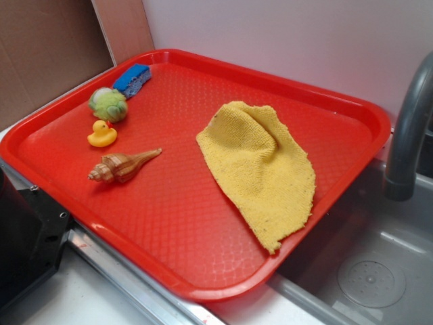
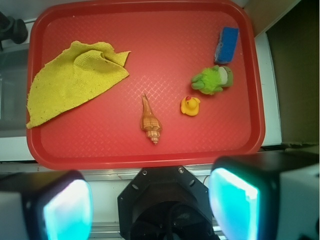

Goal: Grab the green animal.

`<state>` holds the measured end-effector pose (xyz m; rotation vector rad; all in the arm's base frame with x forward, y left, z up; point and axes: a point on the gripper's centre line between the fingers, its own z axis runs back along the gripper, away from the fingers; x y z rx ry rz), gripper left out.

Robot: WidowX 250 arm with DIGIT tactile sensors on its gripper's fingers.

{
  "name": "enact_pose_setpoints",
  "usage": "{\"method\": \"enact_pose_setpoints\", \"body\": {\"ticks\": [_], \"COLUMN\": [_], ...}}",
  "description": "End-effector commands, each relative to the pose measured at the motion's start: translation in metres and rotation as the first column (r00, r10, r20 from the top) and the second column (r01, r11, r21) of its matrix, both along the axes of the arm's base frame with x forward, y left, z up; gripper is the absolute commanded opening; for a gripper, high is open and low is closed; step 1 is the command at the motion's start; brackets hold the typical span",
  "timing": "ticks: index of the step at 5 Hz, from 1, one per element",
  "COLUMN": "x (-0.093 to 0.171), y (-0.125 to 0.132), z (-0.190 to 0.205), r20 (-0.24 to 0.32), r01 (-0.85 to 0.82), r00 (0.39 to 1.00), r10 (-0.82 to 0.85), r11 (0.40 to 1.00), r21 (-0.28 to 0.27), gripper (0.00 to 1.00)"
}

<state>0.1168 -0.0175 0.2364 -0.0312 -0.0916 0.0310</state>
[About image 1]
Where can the green plush animal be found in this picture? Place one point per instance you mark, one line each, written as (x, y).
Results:
(108, 105)

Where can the yellow microfiber cloth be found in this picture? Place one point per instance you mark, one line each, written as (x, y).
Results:
(262, 170)

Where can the red plastic tray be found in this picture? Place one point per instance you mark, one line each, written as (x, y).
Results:
(172, 220)

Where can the brown spiral seashell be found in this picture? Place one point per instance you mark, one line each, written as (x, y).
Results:
(121, 167)

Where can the yellow rubber duck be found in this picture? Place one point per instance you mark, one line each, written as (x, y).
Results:
(103, 134)

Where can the blue sponge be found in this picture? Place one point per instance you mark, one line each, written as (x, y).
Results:
(132, 80)

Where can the grey toy faucet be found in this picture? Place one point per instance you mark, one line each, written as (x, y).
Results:
(411, 146)

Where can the grey toy sink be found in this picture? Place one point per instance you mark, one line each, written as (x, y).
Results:
(368, 260)

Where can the brown cardboard panel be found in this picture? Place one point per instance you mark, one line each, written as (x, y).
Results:
(51, 47)

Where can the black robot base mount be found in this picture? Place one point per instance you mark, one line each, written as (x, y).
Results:
(33, 232)

